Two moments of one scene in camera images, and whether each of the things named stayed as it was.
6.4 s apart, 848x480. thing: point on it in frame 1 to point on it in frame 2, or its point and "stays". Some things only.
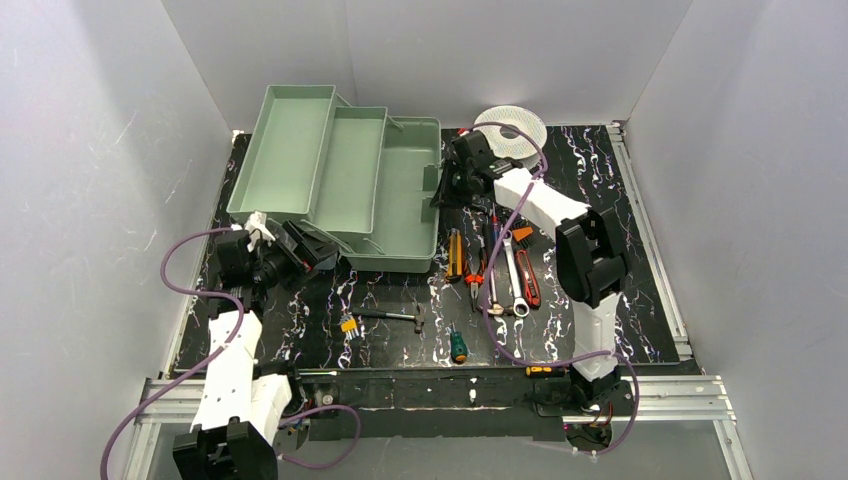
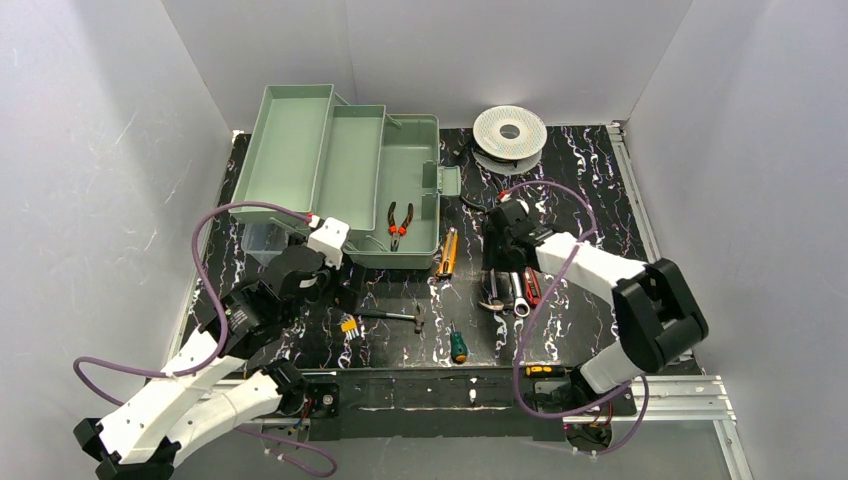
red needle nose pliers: [474, 280] to [397, 232]
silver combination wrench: [520, 305] stays
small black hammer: [418, 317] stays
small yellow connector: [349, 326] stays
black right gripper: [453, 178] to [499, 254]
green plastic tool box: [367, 182] stays
